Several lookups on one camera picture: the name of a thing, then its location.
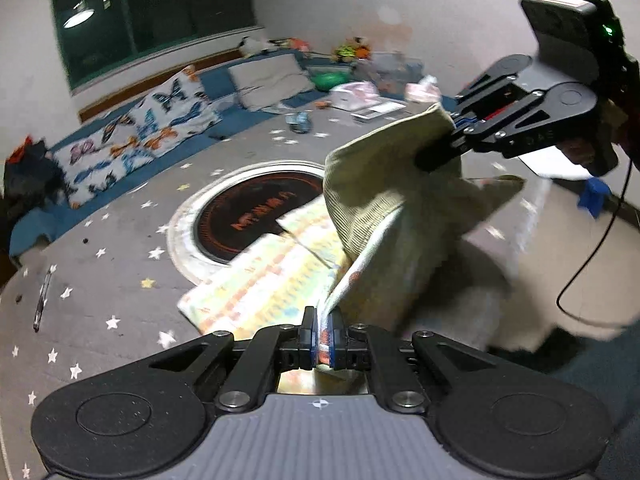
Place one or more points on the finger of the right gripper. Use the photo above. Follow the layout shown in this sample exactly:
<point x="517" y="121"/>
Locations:
<point x="445" y="149"/>

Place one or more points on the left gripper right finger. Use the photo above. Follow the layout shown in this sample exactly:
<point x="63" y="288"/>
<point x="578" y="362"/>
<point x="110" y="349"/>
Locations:
<point x="376" y="353"/>

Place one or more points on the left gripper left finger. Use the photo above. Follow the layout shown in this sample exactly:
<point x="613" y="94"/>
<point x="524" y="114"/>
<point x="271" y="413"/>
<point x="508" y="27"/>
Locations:
<point x="259" y="363"/>

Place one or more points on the colourful patterned baby garment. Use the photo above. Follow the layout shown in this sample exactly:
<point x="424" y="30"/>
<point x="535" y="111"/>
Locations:
<point x="367" y="248"/>

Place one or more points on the dark clothes pile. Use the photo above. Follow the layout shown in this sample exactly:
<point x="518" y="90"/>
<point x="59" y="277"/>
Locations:
<point x="30" y="177"/>

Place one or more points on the person's right hand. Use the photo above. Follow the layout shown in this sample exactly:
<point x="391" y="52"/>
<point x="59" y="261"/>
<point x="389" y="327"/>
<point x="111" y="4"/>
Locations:
<point x="616" y="127"/>

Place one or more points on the white remote control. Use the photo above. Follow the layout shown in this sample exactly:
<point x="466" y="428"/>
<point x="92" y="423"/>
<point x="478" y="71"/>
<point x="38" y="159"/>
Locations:
<point x="377" y="111"/>

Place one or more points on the pink tissue box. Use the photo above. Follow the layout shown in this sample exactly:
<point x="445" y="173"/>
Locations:
<point x="424" y="91"/>

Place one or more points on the clear plastic storage box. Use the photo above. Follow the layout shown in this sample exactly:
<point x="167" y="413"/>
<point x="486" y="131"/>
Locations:
<point x="390" y="72"/>

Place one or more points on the white tissue pack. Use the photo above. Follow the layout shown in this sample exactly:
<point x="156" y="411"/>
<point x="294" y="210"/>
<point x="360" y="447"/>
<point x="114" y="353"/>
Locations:
<point x="354" y="95"/>

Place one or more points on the blue plastic stool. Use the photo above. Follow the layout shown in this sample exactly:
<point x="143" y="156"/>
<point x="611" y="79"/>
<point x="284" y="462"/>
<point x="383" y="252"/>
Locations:
<point x="593" y="196"/>

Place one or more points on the green ball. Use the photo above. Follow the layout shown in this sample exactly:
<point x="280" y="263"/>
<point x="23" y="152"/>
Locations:
<point x="326" y="81"/>

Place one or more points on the round black induction cooker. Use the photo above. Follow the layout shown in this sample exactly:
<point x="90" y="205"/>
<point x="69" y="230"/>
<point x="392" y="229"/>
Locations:
<point x="238" y="215"/>

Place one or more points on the beige cushion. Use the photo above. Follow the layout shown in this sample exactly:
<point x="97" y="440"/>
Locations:
<point x="267" y="82"/>

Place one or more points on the blue sofa bench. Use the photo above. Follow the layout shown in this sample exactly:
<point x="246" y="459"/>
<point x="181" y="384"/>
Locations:
<point x="55" y="216"/>

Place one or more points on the white plush toy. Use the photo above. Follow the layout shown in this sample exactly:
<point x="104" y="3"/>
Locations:
<point x="250" y="46"/>

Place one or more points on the black ballpoint pen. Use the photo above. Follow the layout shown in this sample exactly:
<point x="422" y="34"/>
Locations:
<point x="42" y="298"/>

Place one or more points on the butterfly print pillow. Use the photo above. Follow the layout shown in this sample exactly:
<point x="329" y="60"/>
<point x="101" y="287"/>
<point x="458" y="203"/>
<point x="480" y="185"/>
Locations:
<point x="168" y="115"/>

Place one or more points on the dark window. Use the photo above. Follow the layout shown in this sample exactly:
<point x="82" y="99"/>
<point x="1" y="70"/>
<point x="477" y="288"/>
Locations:
<point x="97" y="36"/>

